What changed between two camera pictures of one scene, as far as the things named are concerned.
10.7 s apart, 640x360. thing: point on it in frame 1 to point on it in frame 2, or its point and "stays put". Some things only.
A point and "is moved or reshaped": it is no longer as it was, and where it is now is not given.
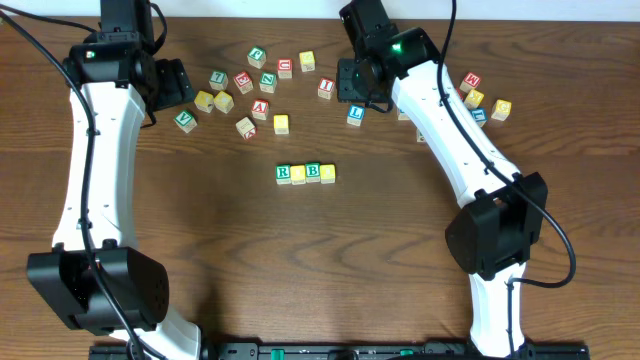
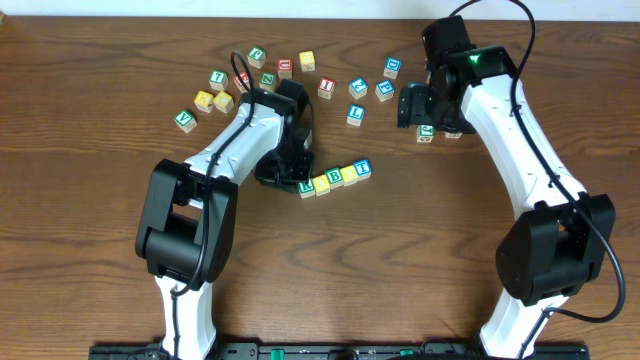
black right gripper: x=348 y=89 to x=413 y=109
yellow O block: x=327 y=173 to x=349 y=175
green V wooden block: x=186 y=121 stays put
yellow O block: x=298 y=174 is moved or reshaped
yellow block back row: x=307 y=61 stays put
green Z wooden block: x=268 y=82 stays put
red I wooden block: x=325 y=88 stays put
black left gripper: x=175 y=83 to x=284 y=176
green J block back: x=257 y=56 stays put
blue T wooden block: x=402 y=116 is moved or reshaped
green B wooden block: x=313 y=172 is moved or reshaped
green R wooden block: x=283 y=174 is moved or reshaped
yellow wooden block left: x=204 y=101 stays put
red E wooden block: x=243 y=82 stays put
